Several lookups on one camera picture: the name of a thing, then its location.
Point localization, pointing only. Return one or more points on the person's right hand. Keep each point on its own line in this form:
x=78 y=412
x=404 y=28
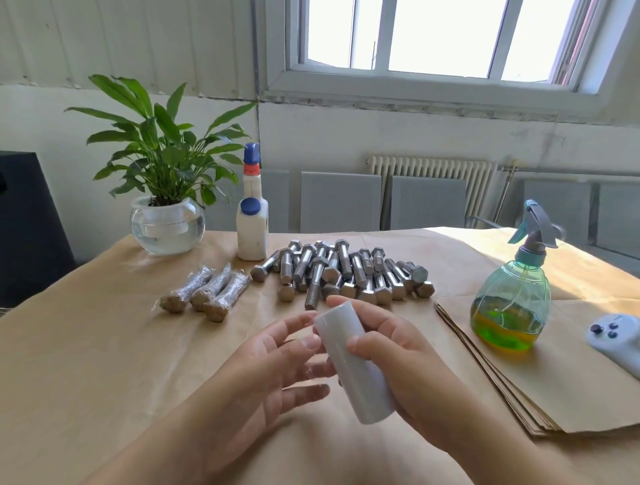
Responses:
x=420 y=385

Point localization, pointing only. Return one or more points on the person's left hand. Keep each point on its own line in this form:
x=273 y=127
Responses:
x=255 y=395

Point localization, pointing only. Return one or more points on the white cling film roll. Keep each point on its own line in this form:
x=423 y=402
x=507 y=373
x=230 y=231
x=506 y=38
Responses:
x=355 y=365

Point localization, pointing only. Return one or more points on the green spray bottle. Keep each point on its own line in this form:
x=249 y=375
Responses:
x=512 y=300

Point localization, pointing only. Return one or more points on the pile of steel bolts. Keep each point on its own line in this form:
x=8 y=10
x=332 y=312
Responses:
x=345 y=270

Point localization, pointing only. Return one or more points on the stack of brown paper sheets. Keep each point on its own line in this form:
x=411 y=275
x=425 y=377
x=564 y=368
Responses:
x=580 y=385

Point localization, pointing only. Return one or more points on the white glue bottle blue cap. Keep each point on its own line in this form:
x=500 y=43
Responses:
x=252 y=228

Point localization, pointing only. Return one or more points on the large brown paper table cover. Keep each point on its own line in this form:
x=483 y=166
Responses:
x=80 y=370

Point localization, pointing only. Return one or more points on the grey chair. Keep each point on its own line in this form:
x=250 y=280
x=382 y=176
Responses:
x=340 y=202
x=428 y=204
x=618 y=220
x=278 y=200
x=565 y=205

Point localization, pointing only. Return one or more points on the round glass vase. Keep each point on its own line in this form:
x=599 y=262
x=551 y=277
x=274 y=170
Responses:
x=167 y=228

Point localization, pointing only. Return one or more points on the white handheld controller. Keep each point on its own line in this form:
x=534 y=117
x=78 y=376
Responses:
x=618 y=340

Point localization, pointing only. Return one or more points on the white radiator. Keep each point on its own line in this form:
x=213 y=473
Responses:
x=430 y=175

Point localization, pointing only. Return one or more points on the green leafy plant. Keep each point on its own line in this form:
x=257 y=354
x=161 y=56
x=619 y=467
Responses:
x=160 y=140

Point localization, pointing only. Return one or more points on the black trash bin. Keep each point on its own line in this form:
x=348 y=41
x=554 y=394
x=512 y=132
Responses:
x=30 y=230

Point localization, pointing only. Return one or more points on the white framed window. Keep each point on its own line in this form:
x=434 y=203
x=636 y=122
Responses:
x=450 y=40

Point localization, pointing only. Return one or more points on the white vertical blind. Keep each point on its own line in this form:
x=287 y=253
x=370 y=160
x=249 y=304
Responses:
x=120 y=40

